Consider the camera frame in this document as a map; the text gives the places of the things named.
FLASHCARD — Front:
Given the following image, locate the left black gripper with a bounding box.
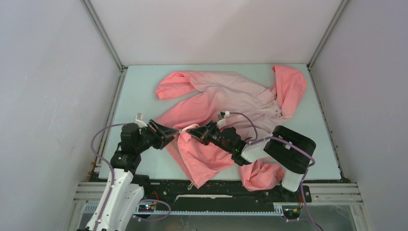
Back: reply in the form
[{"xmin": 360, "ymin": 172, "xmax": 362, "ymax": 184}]
[{"xmin": 135, "ymin": 119, "xmax": 178, "ymax": 153}]

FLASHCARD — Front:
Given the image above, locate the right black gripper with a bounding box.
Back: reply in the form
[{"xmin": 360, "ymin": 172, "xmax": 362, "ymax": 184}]
[{"xmin": 187, "ymin": 119, "xmax": 234, "ymax": 154}]

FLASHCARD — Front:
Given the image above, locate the pink zip-up hooded jacket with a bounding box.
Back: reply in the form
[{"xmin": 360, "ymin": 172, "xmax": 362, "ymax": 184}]
[{"xmin": 155, "ymin": 65, "xmax": 307, "ymax": 188}]

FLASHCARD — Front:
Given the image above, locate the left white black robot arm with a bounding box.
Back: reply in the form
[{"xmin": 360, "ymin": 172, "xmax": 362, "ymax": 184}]
[{"xmin": 84, "ymin": 119, "xmax": 179, "ymax": 231}]

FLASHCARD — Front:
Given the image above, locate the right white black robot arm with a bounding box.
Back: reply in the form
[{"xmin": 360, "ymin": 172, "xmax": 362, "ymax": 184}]
[{"xmin": 187, "ymin": 121, "xmax": 317, "ymax": 201}]

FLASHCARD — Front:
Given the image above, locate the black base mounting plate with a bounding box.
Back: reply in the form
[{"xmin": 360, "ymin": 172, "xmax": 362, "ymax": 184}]
[{"xmin": 145, "ymin": 180, "xmax": 311, "ymax": 216}]

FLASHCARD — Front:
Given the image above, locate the left circuit board with LEDs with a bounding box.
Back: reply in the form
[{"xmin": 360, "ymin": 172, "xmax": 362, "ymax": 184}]
[{"xmin": 138, "ymin": 204, "xmax": 155, "ymax": 213}]

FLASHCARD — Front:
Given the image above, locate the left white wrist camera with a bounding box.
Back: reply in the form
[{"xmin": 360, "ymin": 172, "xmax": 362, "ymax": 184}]
[{"xmin": 134, "ymin": 113, "xmax": 147, "ymax": 128}]

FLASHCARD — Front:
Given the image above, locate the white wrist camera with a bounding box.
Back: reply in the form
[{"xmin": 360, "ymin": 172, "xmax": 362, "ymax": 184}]
[
  {"xmin": 134, "ymin": 113, "xmax": 147, "ymax": 128},
  {"xmin": 217, "ymin": 111, "xmax": 230, "ymax": 128}
]

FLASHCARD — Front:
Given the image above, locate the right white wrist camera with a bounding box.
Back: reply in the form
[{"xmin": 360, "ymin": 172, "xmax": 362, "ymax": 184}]
[{"xmin": 217, "ymin": 111, "xmax": 230, "ymax": 128}]

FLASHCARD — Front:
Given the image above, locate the aluminium frame rail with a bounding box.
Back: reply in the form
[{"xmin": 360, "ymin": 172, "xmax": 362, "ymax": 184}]
[{"xmin": 73, "ymin": 181, "xmax": 364, "ymax": 206}]

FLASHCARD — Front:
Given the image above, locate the white slotted cable duct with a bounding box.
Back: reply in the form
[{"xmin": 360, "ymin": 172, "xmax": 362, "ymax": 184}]
[{"xmin": 83, "ymin": 204, "xmax": 284, "ymax": 217}]

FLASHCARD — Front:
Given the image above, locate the right circuit board with wires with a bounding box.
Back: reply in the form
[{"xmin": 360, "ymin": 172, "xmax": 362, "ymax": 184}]
[{"xmin": 282, "ymin": 208, "xmax": 301, "ymax": 220}]

